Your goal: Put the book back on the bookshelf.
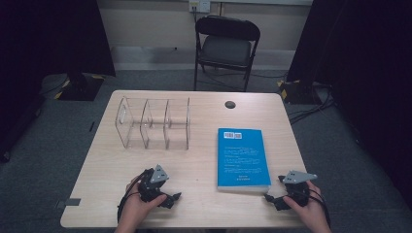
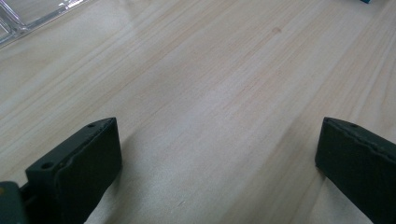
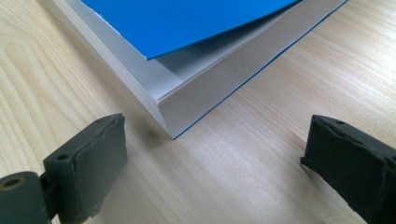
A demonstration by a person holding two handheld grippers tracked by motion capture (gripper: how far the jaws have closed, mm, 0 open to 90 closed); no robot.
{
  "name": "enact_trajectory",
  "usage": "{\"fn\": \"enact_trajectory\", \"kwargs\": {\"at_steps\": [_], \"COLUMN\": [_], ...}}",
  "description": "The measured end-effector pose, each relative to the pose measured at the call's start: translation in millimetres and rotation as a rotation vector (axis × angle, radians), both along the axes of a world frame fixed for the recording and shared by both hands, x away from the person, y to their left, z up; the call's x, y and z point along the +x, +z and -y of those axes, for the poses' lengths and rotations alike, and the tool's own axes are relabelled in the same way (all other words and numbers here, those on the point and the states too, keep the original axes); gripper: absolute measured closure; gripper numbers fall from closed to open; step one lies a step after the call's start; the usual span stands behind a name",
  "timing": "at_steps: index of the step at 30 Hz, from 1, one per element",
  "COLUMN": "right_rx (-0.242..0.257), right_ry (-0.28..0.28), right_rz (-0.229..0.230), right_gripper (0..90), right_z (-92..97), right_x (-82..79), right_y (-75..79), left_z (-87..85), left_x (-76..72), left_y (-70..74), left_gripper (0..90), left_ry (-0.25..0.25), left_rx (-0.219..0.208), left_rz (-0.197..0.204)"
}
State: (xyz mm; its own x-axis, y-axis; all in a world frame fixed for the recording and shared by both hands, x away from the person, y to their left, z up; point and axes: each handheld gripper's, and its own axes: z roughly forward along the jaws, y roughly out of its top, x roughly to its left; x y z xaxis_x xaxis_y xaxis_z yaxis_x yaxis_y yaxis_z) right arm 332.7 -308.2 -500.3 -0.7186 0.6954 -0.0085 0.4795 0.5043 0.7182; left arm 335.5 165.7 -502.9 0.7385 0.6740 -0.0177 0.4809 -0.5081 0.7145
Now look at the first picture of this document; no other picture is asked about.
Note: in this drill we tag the white wall outlet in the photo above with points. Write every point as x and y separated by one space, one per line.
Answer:
199 5

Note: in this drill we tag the person's left hand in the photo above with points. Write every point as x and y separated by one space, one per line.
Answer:
134 210

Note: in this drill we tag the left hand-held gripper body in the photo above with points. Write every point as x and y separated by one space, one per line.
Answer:
150 187

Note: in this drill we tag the black folding chair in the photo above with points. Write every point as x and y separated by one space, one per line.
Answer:
225 48

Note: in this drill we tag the blue paperback book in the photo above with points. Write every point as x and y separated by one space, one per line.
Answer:
243 158

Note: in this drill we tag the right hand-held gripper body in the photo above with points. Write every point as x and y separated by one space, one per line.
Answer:
298 191

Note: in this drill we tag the person's right hand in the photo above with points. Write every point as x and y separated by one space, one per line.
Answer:
312 210

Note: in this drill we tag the clear acrylic book rack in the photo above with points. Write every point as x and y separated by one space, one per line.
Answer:
152 129

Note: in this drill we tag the black curtain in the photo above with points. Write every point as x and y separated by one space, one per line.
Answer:
48 39
369 64

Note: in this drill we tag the black stand base yellow tape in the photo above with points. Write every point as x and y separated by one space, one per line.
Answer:
77 87
296 92

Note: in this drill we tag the grey floor tape strip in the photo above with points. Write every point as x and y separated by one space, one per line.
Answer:
68 203

